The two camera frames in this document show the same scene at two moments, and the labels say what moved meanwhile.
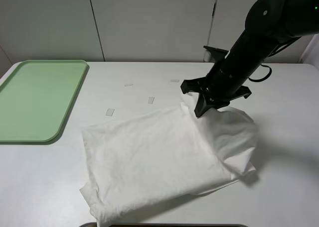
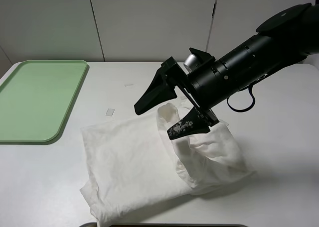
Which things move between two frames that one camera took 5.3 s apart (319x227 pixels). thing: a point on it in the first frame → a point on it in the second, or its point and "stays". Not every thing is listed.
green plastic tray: [34, 98] stays
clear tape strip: [109, 112] stays
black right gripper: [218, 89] → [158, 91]
